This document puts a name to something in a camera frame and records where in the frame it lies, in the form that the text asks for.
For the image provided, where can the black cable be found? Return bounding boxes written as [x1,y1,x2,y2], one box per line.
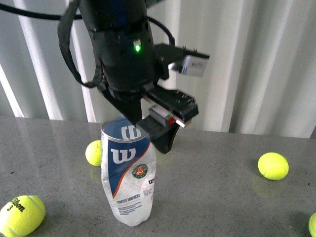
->
[0,0,176,89]

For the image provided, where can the Head Team tennis ball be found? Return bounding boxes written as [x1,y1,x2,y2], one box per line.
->
[85,140,102,166]

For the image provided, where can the white pleated curtain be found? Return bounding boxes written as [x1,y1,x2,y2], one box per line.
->
[0,0,316,138]

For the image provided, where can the Roland Garros tennis ball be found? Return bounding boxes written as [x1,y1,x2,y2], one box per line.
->
[308,213,316,237]

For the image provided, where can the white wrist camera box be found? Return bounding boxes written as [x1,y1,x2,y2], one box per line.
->
[168,55,209,77]

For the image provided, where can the plain yellow tennis ball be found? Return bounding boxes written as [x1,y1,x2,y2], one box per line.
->
[258,152,289,181]

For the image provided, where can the Wilson 3 tennis ball near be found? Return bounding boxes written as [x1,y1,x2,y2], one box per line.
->
[0,196,45,237]

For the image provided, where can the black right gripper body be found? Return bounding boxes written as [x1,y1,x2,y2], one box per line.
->
[88,19,199,126]

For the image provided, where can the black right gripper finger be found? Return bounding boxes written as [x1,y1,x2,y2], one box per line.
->
[98,88,142,125]
[136,116,180,154]

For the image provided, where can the clear Wilson tennis ball can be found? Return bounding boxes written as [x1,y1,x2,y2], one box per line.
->
[101,117,157,227]

